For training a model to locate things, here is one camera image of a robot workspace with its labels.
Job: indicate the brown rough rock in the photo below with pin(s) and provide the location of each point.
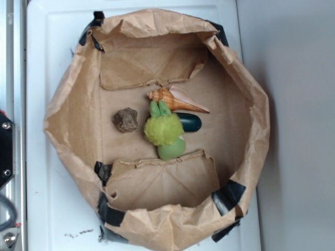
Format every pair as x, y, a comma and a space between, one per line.
125, 120

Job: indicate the dark green smooth capsule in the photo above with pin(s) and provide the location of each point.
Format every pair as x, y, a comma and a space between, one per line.
190, 122

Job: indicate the brown paper bag container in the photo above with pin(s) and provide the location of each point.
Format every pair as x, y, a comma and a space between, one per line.
160, 205

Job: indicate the green plush bunny toy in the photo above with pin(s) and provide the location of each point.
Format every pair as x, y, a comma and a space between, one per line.
164, 130

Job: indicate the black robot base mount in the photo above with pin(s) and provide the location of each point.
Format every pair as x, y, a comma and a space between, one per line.
7, 149

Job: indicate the orange conch seashell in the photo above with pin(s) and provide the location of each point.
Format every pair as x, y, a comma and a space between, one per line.
176, 99

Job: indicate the aluminium frame rail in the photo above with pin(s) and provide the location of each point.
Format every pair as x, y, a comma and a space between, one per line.
13, 101

